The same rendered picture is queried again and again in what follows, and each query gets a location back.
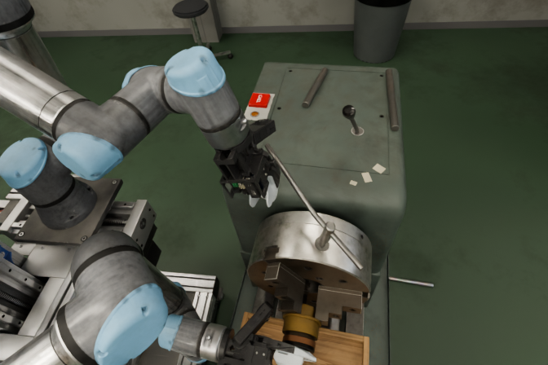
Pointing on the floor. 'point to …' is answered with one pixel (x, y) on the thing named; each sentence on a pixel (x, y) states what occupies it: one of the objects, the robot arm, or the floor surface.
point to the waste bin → (380, 15)
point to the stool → (184, 8)
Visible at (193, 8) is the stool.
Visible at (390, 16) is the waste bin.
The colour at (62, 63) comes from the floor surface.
